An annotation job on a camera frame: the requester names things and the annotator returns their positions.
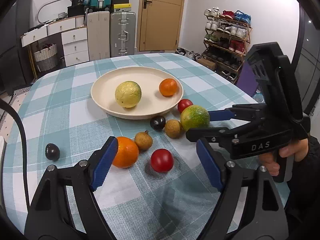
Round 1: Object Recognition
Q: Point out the red tomato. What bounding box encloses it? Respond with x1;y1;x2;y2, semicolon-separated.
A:
150;148;174;173
177;99;193;113

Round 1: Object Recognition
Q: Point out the black cable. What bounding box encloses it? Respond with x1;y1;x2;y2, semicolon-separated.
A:
0;98;30;213

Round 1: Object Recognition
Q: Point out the silver suitcase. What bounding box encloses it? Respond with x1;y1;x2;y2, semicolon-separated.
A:
110;11;136;57

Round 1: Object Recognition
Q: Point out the woven laundry basket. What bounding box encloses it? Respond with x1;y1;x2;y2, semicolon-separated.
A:
34;43;59;72

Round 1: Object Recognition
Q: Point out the dark plum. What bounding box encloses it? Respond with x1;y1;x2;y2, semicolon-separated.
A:
45;143;60;161
150;115;166;131

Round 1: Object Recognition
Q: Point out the purple bag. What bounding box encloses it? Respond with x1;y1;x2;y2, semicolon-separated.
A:
236;62;258;97

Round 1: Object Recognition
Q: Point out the wooden door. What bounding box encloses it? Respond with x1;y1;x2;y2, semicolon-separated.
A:
137;0;184;51

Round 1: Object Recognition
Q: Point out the cream round plate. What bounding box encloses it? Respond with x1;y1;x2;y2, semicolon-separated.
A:
91;66;184;120

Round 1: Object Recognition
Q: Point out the yellow black box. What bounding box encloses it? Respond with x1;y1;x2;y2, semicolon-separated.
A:
113;3;132;12

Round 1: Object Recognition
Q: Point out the small orange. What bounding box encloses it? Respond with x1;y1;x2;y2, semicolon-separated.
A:
159;79;178;96

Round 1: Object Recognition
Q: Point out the yellow-green round fruit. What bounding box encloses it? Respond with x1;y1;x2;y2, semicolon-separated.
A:
115;81;142;108

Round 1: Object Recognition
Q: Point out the right hand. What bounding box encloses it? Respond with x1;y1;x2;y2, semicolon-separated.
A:
258;139;309;176

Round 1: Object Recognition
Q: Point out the beige suitcase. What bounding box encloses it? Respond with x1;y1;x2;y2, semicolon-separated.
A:
87;11;110;61

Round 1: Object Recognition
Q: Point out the large orange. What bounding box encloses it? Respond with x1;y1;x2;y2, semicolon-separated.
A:
112;137;139;168

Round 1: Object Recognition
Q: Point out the black refrigerator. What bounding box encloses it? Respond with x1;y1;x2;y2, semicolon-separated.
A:
1;0;34;95

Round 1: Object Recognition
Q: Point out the green-orange round fruit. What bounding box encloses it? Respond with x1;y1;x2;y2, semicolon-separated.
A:
180;105;210;132

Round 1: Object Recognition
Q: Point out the wooden shoe rack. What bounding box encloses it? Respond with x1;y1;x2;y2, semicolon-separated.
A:
202;7;252;84

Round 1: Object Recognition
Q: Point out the white drawer desk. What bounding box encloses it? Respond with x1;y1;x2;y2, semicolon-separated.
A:
21;15;89;67

